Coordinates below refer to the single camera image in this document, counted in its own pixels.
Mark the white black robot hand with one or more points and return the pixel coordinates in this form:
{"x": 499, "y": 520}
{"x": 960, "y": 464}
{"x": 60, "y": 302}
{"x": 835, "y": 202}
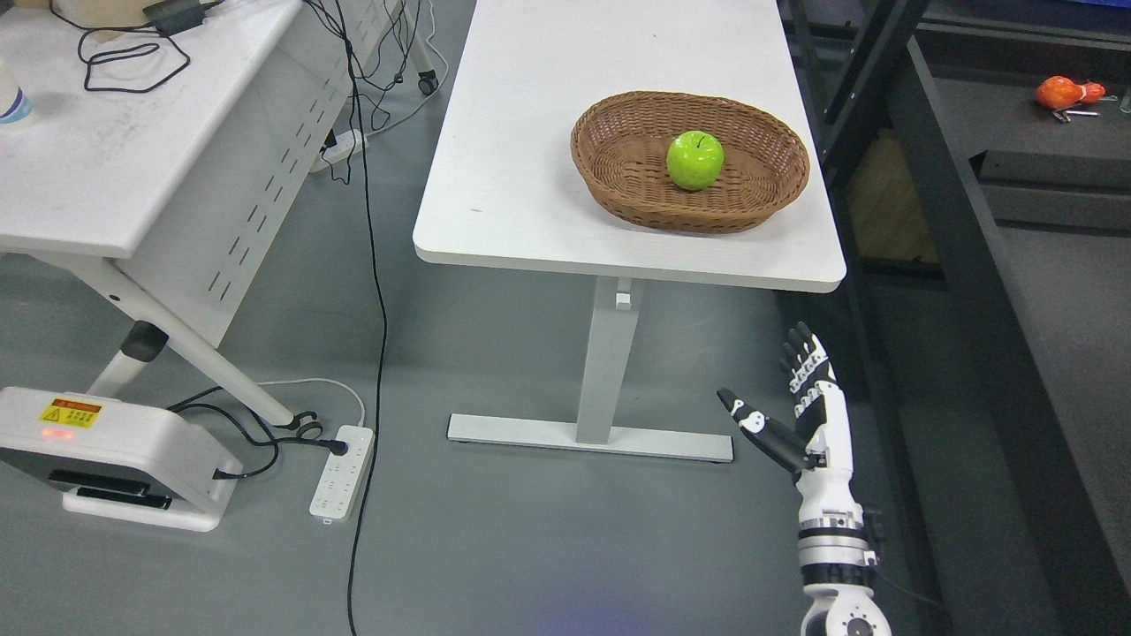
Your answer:
{"x": 817, "y": 449}

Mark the green apple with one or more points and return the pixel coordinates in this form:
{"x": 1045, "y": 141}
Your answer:
{"x": 695, "y": 160}

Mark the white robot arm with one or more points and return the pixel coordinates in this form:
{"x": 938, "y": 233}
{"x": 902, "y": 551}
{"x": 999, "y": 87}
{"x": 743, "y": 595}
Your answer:
{"x": 836, "y": 563}

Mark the black metal shelf rack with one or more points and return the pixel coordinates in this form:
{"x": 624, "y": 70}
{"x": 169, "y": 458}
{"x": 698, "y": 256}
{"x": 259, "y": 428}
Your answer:
{"x": 999, "y": 375}

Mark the cardboard box under shelf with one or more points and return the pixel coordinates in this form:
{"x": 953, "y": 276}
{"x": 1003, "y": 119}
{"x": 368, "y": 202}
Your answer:
{"x": 885, "y": 209}

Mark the orange toy on shelf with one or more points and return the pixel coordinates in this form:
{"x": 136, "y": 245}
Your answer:
{"x": 1061, "y": 93}

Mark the brown wicker basket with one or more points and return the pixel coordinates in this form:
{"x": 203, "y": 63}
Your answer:
{"x": 620, "y": 145}

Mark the white power strip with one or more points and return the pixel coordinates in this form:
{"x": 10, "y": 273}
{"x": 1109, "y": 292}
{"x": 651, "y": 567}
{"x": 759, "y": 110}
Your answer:
{"x": 343, "y": 146}
{"x": 342, "y": 475}

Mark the white machine base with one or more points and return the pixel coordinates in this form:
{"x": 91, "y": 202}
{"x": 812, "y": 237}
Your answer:
{"x": 120, "y": 460}

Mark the white folding side table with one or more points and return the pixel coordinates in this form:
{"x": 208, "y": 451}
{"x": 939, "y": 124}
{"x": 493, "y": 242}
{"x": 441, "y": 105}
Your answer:
{"x": 166, "y": 202}

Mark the black power adapter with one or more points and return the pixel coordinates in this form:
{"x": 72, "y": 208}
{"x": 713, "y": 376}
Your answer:
{"x": 172, "y": 17}

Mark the beige foam block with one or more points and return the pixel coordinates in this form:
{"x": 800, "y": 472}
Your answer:
{"x": 94, "y": 18}

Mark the white table leg frame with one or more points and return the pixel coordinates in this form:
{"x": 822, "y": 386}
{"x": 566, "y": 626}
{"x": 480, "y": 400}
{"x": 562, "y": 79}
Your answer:
{"x": 614, "y": 320}

